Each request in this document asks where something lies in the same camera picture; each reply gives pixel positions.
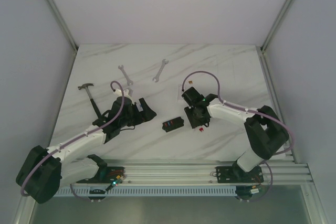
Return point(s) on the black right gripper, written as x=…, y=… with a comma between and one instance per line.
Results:
x=194, y=123

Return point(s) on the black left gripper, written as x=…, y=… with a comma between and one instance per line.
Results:
x=139, y=111

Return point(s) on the clear fuse box cover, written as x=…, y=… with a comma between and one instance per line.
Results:
x=179, y=94

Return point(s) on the black fuse box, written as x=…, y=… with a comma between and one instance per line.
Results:
x=178, y=123

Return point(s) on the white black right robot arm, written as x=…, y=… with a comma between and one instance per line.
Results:
x=263, y=129

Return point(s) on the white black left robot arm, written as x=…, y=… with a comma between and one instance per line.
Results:
x=45, y=170

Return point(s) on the silver open-end wrench left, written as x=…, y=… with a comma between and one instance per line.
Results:
x=129, y=81

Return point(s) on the silver open-end wrench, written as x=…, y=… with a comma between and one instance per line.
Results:
x=129, y=81
x=157, y=76

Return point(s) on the silver open-end wrench right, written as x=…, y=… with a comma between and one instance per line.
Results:
x=157, y=76

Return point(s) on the small claw hammer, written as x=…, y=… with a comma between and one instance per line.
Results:
x=85, y=87

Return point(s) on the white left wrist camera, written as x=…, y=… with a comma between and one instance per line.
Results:
x=120, y=93

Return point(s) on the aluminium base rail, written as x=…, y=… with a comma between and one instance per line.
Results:
x=186, y=173

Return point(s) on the aluminium frame post left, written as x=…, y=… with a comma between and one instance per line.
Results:
x=62, y=24

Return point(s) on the slotted grey cable duct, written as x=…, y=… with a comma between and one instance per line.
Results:
x=165, y=191

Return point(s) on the aluminium frame rail right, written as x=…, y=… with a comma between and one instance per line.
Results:
x=276, y=24

